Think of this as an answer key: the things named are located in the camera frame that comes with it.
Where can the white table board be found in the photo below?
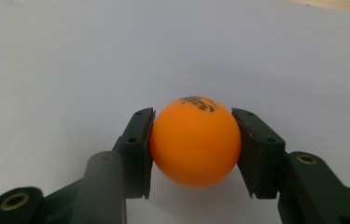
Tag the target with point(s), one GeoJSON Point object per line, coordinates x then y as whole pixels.
{"type": "Point", "coordinates": [70, 62]}

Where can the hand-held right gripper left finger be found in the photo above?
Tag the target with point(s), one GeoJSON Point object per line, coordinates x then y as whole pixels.
{"type": "Point", "coordinates": [137, 155]}

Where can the orange table tennis ball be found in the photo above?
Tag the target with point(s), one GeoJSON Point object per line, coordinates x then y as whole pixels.
{"type": "Point", "coordinates": [195, 146]}

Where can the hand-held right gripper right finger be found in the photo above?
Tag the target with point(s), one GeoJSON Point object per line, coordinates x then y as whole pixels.
{"type": "Point", "coordinates": [261, 155]}

